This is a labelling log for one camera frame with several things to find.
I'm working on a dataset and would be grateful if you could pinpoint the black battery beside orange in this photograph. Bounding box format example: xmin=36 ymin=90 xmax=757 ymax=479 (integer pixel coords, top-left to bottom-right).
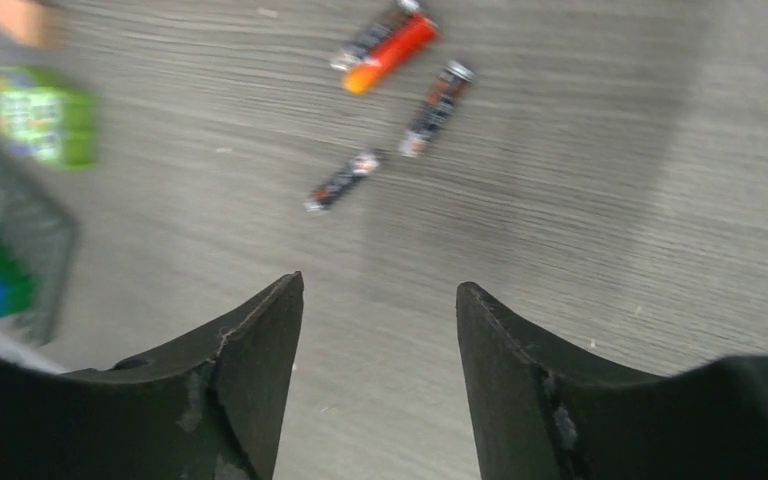
xmin=329 ymin=0 xmax=422 ymax=72

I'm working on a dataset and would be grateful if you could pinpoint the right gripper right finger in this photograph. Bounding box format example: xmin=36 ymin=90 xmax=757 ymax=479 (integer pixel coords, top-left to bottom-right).
xmin=456 ymin=282 xmax=768 ymax=479

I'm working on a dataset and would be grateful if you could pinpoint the orange wooden block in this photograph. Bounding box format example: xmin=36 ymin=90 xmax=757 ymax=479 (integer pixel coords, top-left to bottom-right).
xmin=0 ymin=0 xmax=63 ymax=49

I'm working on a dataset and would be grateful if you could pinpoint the black battery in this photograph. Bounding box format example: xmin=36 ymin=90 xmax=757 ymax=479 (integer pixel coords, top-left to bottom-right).
xmin=304 ymin=149 xmax=383 ymax=212
xmin=329 ymin=0 xmax=422 ymax=72
xmin=398 ymin=60 xmax=475 ymax=158

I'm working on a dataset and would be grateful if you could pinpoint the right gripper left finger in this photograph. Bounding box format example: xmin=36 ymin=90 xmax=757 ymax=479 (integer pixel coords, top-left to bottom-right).
xmin=0 ymin=272 xmax=304 ymax=479

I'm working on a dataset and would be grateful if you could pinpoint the green toy block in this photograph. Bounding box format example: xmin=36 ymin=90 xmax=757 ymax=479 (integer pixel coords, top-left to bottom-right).
xmin=0 ymin=66 xmax=98 ymax=170

